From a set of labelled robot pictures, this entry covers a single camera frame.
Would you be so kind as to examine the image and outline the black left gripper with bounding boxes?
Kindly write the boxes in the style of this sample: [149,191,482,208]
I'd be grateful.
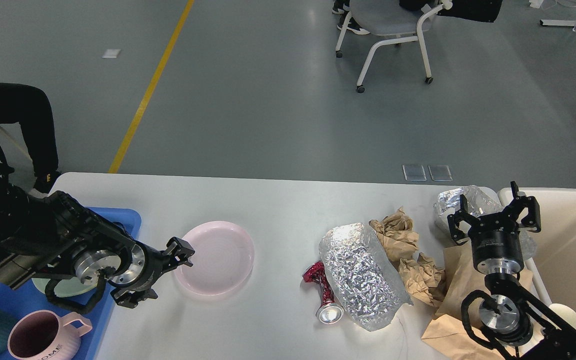
[109,236,195,309]

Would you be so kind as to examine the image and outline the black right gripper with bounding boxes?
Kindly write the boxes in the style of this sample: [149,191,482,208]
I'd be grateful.
[447,181,542,273]

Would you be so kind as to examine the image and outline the pink plate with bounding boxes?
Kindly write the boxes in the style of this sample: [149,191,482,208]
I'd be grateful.
[174,221,255,297]

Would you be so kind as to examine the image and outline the pink ribbed mug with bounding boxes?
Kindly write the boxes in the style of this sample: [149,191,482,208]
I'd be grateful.
[7,310,93,360]

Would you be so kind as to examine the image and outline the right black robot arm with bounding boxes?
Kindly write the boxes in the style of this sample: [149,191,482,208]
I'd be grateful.
[447,181,576,360]

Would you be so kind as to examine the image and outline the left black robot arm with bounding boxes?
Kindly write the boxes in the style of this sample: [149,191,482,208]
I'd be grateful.
[0,146,195,314]

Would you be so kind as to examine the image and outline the small silver foil bag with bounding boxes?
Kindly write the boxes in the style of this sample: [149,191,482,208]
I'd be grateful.
[434,186,537,260]

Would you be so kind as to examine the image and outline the light green plate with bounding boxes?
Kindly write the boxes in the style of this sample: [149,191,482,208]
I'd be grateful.
[31,277,96,298]

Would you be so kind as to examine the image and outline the crumpled brown paper lower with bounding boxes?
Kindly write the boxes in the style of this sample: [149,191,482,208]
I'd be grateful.
[398,252,446,309]

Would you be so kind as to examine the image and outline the crumpled brown paper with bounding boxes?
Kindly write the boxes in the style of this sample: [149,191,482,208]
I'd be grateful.
[369,207,419,268]
[398,252,446,309]

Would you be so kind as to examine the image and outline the crumpled brown paper upper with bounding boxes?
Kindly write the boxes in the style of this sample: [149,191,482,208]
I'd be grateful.
[369,207,419,268]

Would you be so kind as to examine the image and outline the flat brown paper bag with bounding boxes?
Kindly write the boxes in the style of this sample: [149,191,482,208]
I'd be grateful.
[421,244,534,360]

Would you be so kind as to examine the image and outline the white paper cup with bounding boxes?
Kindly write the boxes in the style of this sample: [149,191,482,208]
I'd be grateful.
[548,303,576,329]

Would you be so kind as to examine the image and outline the blue plastic tray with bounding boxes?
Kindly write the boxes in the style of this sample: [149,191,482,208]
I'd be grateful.
[0,207,142,360]

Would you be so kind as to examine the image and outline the large silver foil bag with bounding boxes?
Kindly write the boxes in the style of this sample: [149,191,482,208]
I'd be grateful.
[318,222,413,332]

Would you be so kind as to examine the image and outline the crushed red can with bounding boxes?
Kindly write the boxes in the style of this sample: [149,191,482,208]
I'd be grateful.
[302,260,345,325]

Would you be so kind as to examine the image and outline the white desk leg base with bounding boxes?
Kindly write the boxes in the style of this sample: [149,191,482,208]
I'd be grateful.
[539,0,576,32]

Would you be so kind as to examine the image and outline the grey white office chair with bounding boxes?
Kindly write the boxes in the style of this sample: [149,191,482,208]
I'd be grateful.
[334,0,453,94]

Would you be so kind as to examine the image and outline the person in black left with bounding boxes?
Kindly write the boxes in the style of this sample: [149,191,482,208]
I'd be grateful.
[0,83,61,194]

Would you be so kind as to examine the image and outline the walking person black sneakers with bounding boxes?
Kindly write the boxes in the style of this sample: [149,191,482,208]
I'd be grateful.
[332,0,370,35]

